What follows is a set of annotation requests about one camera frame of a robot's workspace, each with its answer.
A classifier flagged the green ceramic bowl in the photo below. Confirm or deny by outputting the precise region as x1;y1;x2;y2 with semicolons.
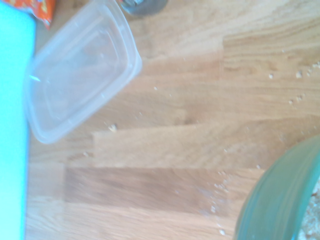
234;134;320;240

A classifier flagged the square cereal pieces heap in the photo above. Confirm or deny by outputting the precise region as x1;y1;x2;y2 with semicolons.
296;174;320;240

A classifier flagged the clear plastic lid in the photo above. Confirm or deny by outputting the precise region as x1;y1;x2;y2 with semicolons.
23;0;144;145

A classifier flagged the dark-lidded spice jar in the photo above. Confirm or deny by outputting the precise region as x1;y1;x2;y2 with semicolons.
119;0;169;17

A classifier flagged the pale turquoise smooth object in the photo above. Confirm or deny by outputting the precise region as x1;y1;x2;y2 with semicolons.
0;0;37;240

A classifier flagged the orange snack package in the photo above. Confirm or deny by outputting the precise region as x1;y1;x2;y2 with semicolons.
4;0;57;31

